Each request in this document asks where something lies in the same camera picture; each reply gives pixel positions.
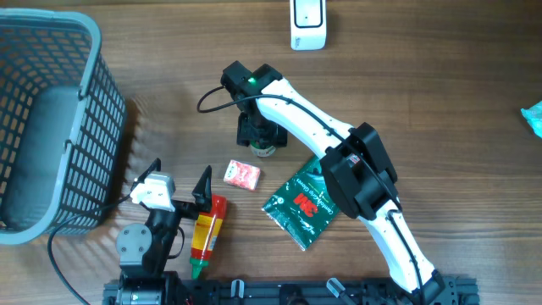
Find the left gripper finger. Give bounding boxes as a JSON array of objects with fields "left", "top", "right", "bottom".
[
  {"left": 191, "top": 165, "right": 213, "bottom": 208},
  {"left": 130, "top": 158, "right": 162, "bottom": 191}
]

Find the green lid jar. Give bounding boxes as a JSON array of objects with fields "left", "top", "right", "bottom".
[{"left": 249, "top": 141, "right": 276, "bottom": 158}]

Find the red sauce bottle green cap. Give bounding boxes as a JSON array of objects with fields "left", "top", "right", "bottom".
[{"left": 189, "top": 195, "right": 228, "bottom": 280}]

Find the green 3M gloves package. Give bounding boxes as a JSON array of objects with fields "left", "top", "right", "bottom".
[{"left": 262, "top": 156, "right": 340, "bottom": 251}]

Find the teal wet wipes pack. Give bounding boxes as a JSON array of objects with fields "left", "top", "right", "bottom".
[{"left": 521, "top": 102, "right": 542, "bottom": 138}]

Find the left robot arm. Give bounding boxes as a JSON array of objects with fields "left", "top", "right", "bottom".
[{"left": 102, "top": 158, "right": 212, "bottom": 305}]

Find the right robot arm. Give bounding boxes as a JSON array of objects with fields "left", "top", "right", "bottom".
[{"left": 220, "top": 61, "right": 444, "bottom": 304}]

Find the white barcode scanner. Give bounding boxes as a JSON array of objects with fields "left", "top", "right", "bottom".
[{"left": 290, "top": 0, "right": 327, "bottom": 51}]

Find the grey plastic shopping basket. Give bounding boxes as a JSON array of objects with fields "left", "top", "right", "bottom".
[{"left": 1, "top": 8, "right": 128, "bottom": 245}]

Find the left black camera cable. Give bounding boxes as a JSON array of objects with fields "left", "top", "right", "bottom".
[{"left": 46, "top": 193, "right": 133, "bottom": 305}]

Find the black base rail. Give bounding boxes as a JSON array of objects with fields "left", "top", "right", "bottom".
[{"left": 102, "top": 272, "right": 480, "bottom": 305}]

